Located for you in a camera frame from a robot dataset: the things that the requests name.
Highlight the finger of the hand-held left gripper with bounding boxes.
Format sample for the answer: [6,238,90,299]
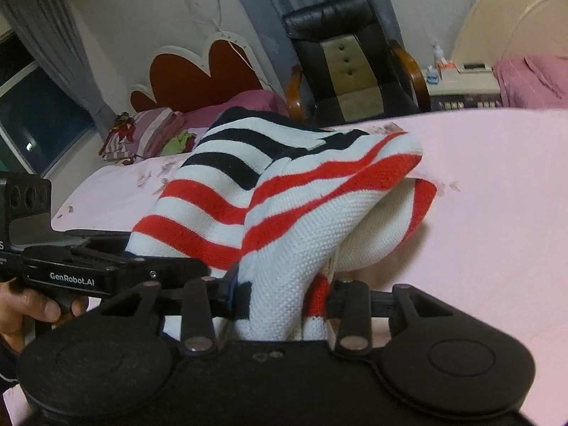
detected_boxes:
[146,258,211,288]
[62,229,149,260]

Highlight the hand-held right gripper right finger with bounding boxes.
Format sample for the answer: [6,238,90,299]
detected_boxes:
[326,277,444,356]

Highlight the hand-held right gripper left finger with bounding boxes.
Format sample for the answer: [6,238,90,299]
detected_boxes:
[100,268,253,358]

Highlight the striped knit sweater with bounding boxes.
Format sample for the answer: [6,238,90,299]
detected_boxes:
[125,106,438,342]

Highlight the green clothes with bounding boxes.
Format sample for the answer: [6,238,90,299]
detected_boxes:
[162,129,196,156]

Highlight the person's left hand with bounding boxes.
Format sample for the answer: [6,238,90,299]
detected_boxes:
[0,282,89,353]

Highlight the red doll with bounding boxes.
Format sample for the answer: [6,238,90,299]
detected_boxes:
[104,113,134,143]

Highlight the striped pillow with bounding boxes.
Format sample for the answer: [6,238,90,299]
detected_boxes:
[100,107,185,165]

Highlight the dark side window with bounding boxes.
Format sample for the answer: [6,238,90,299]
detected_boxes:
[0,31,96,178]

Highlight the magenta pillow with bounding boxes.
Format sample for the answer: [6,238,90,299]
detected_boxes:
[184,90,289,129]

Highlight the red heart-shaped headboard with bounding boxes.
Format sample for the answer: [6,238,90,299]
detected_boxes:
[130,31,276,114]

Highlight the grey side curtain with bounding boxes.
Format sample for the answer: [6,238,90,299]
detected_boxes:
[0,0,116,120]

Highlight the black leather armchair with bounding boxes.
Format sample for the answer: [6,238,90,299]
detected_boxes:
[282,0,431,127]

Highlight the cream nightstand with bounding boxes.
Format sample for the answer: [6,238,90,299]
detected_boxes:
[426,63,504,111]

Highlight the pink pillow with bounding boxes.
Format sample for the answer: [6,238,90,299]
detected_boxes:
[492,54,568,109]

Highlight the cream round headboard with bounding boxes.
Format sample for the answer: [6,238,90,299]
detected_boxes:
[450,0,568,74]

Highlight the white wall cable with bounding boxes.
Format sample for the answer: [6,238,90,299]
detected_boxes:
[173,0,276,94]

